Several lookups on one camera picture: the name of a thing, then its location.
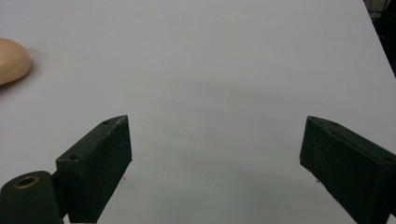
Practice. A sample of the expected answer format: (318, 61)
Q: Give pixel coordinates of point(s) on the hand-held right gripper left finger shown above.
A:
(93, 168)

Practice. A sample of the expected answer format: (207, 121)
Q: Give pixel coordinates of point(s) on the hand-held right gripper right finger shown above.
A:
(351, 168)

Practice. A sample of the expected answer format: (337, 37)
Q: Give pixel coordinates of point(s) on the tan bread roll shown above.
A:
(11, 62)

